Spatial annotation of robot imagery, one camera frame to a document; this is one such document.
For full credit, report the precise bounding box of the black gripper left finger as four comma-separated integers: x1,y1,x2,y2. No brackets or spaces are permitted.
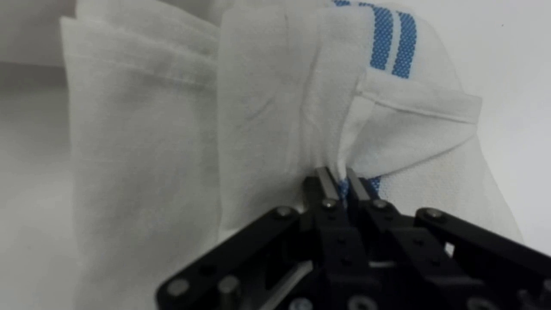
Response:
155,165,369,310

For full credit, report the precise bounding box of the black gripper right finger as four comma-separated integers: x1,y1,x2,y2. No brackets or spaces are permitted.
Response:
343,170,551,310

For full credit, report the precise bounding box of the white blue-striped towel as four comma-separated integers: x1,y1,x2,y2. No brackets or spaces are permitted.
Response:
216,0,526,237

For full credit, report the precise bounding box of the white red-striped towel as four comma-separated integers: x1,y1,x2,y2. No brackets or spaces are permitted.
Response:
59,0,226,310

